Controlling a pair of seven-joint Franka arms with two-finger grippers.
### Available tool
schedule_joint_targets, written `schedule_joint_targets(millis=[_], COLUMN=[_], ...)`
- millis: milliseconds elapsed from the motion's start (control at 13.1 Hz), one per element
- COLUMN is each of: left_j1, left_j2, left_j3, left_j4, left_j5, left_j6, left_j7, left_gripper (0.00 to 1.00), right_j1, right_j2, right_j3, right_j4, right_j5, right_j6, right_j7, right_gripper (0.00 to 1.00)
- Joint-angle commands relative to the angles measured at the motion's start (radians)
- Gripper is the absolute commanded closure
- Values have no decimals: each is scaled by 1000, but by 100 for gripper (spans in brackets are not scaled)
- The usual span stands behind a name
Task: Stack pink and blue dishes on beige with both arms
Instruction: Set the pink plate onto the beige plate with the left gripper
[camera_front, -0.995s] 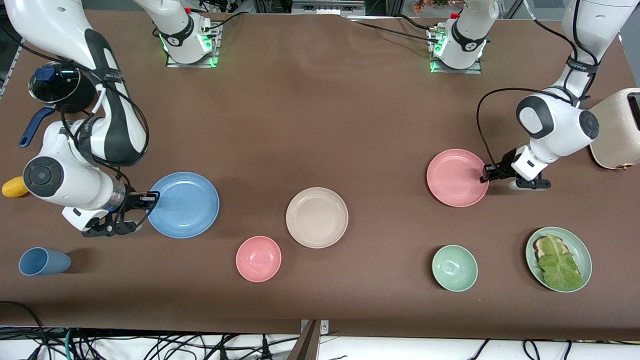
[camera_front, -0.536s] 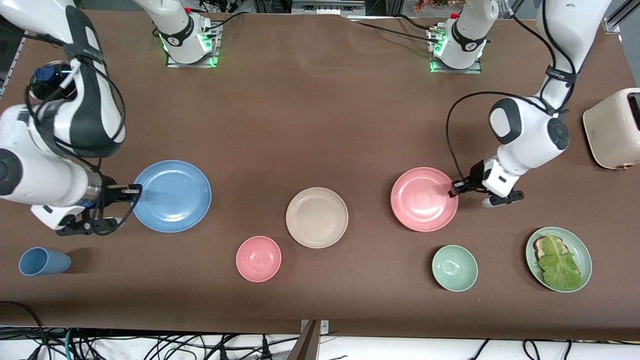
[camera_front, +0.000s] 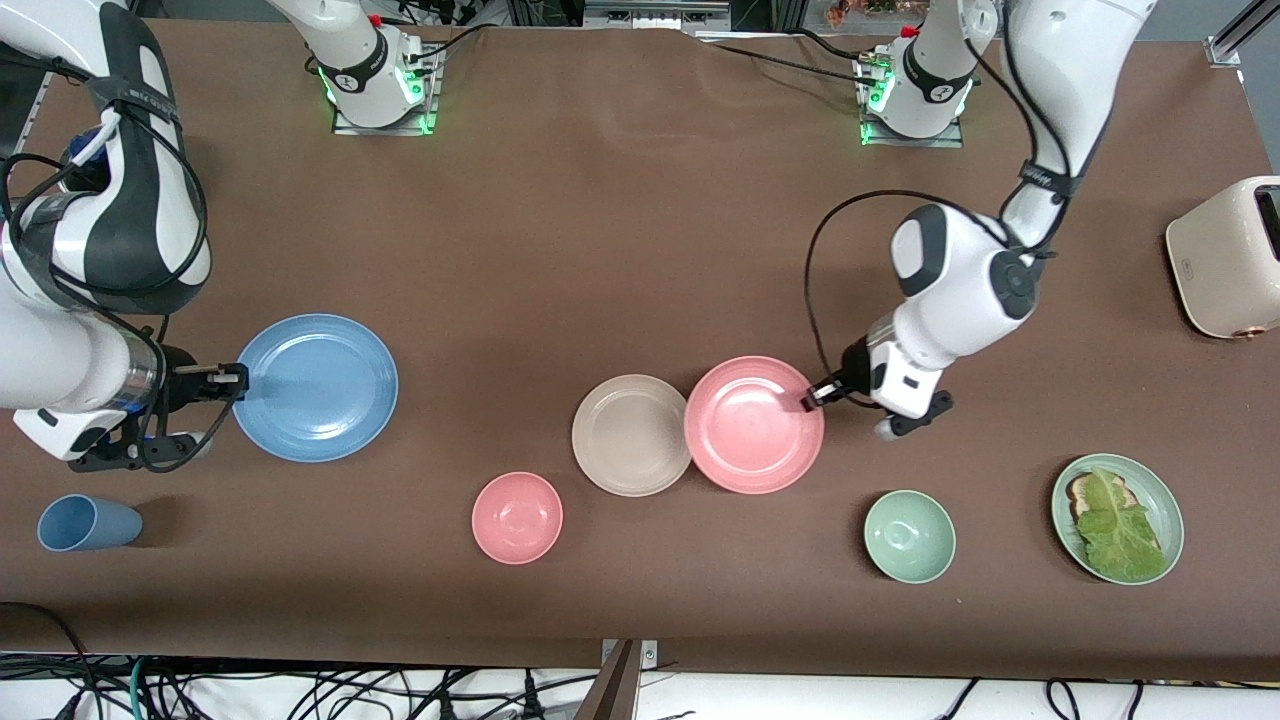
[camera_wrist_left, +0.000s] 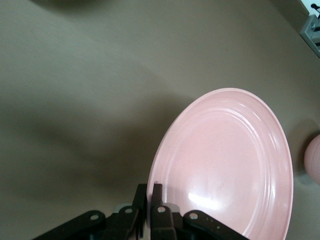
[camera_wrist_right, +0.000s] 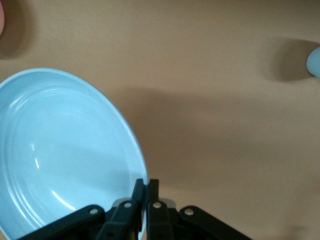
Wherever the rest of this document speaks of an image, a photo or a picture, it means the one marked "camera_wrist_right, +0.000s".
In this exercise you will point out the blue plate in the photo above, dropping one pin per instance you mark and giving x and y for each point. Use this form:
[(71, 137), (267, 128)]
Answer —
[(62, 150)]

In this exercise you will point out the small pink bowl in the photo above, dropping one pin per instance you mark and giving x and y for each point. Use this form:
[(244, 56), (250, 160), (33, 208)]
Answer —
[(1, 20)]

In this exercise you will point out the blue cup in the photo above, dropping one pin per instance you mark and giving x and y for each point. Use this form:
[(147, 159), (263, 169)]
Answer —
[(315, 61)]

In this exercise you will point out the brown table cover sheet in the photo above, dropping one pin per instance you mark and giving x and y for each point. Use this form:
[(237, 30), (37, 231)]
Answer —
[(200, 75)]

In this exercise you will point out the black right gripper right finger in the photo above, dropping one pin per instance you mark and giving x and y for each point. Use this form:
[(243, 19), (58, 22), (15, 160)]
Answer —
[(160, 222)]

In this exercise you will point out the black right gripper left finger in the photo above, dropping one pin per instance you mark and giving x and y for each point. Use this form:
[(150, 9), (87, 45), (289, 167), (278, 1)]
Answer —
[(117, 220)]

